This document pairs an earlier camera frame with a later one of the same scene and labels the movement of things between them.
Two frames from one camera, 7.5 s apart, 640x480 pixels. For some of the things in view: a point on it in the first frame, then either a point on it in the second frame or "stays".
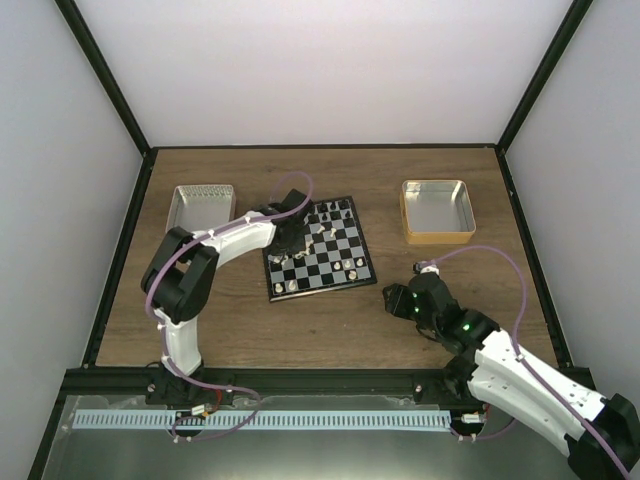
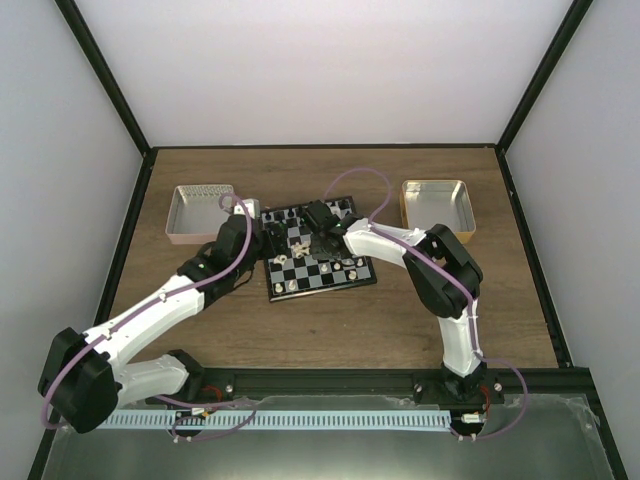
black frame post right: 564,37 stays
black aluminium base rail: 272,383 stays
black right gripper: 396,304 → 317,252
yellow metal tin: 437,211 stays
